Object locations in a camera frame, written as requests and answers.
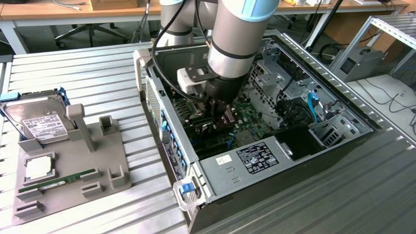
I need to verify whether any grey parts rack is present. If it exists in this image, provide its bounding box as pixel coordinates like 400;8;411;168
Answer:
12;103;134;226

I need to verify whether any green motherboard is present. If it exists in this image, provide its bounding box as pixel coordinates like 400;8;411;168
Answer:
168;92;280;156

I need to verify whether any hard disk drive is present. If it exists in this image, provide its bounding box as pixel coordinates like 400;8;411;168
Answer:
0;87;70;142

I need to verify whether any black wire bundle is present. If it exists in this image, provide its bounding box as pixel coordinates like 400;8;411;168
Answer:
275;73;312;127

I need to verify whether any silver disk bay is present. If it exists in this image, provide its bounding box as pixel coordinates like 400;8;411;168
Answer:
307;114;362;149

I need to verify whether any blue disk wire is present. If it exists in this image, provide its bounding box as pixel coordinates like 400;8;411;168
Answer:
307;90;322;122

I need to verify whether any black office chair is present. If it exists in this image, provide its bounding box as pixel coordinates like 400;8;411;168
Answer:
272;14;299;30
54;23;128;48

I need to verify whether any grey chipset heatsink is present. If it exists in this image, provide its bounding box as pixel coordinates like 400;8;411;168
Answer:
235;130;260;144

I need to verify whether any small cardboard box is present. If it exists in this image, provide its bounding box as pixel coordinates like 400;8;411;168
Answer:
90;0;139;12

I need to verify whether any black disk power wire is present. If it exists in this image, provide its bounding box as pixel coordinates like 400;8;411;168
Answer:
320;100;346;121

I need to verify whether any open black PC case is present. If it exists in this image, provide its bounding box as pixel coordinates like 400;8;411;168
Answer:
132;29;383;234

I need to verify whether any white coiled cable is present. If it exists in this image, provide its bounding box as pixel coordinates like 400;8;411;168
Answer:
51;0;88;11

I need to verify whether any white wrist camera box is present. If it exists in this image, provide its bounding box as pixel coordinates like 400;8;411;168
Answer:
176;67;218;98

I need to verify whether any black cable with adapter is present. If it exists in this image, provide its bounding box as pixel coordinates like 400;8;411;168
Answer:
356;79;416;114

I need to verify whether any black labelled RAM stick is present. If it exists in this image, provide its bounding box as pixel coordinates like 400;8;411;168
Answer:
187;116;214;127

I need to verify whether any silver hard disk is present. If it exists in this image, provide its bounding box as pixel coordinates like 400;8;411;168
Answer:
2;96;72;145

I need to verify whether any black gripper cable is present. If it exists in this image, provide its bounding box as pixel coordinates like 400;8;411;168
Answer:
151;0;215;102

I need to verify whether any CPU socket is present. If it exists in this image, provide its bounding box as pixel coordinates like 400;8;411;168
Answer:
190;99;207;116

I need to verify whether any green RAM stick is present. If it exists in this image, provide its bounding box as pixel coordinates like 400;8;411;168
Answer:
19;170;98;194

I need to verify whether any black plastic cover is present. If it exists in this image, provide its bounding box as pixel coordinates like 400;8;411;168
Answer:
263;126;326;161

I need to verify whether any thin cable with plug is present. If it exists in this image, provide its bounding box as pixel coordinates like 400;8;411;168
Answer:
132;0;154;44

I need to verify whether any coiled black cable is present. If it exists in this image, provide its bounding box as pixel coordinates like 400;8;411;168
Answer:
318;42;342;64

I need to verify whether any wooden desk white frame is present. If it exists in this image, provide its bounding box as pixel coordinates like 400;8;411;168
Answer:
276;0;411;49
0;0;163;56

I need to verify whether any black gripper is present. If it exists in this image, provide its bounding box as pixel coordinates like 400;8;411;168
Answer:
203;77;246;115

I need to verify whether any aluminium slat table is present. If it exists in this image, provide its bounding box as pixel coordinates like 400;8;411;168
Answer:
328;14;416;81

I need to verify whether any silver power supply unit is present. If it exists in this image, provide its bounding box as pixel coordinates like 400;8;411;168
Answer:
198;135;295;198

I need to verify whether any large brown cardboard box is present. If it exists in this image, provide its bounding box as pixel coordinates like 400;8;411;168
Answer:
323;11;404;61

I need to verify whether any silver CPU chip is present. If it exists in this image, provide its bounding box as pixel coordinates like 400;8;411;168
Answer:
26;156;55;182

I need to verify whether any black stand pole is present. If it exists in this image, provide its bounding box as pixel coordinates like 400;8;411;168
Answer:
306;0;346;49

